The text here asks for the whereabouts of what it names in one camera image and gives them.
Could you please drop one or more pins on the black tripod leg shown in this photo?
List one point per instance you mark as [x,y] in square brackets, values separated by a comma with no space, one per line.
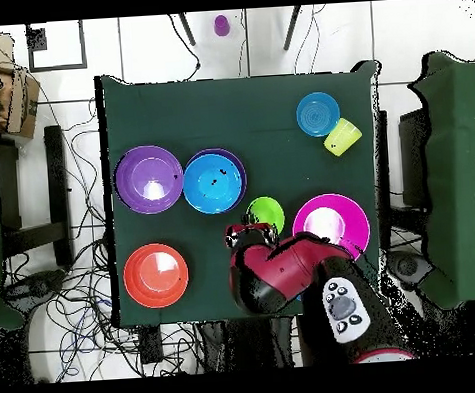
[292,28]
[187,29]

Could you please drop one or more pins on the orange bowl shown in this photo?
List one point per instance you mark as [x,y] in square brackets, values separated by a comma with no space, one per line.
[155,275]

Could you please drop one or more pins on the black square floor frame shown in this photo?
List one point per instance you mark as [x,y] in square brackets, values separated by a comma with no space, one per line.
[57,67]

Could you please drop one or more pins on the purple cup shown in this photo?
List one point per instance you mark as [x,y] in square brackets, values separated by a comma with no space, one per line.
[222,25]

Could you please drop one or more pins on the translucent blue small bowl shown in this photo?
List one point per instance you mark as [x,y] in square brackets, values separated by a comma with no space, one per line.
[318,114]

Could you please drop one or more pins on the black metal frame stand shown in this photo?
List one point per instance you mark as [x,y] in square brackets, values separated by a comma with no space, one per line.
[58,187]

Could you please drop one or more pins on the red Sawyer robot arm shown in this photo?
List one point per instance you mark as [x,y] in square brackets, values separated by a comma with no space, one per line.
[290,269]

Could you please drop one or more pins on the small green bowl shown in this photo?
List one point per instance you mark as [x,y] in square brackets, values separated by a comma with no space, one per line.
[268,210]

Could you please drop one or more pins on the large pink bowl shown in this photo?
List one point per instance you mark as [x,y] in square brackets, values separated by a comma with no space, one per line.
[355,217]

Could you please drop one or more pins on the dark green table cloth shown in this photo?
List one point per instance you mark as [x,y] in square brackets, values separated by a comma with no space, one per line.
[256,103]

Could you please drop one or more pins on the cardboard box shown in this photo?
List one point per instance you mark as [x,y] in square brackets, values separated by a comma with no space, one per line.
[19,101]

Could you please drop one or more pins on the translucent yellow cup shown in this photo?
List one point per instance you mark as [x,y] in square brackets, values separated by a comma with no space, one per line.
[342,137]

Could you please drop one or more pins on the purple bowl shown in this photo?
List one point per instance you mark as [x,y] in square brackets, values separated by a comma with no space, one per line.
[241,168]
[139,170]

